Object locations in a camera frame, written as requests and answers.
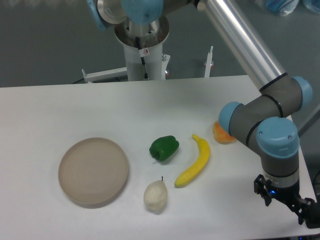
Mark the orange peach fruit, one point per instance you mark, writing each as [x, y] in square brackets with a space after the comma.
[220, 135]

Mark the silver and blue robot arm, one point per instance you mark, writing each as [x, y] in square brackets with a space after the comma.
[262, 125]

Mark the white right frame post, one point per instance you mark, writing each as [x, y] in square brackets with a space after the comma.
[209, 63]

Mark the beige round plate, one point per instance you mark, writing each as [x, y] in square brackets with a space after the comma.
[93, 172]

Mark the green bell pepper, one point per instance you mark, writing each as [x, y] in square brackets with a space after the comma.
[164, 147]

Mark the white pear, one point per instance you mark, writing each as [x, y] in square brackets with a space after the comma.
[155, 197]

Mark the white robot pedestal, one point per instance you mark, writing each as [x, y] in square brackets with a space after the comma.
[145, 64]

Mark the yellow banana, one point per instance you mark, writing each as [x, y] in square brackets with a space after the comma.
[192, 172]

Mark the white left frame bar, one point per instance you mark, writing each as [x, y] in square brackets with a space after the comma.
[104, 75]

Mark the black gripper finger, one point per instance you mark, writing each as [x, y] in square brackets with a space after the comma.
[263, 188]
[307, 211]

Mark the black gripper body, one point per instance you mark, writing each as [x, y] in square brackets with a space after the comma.
[286, 195]

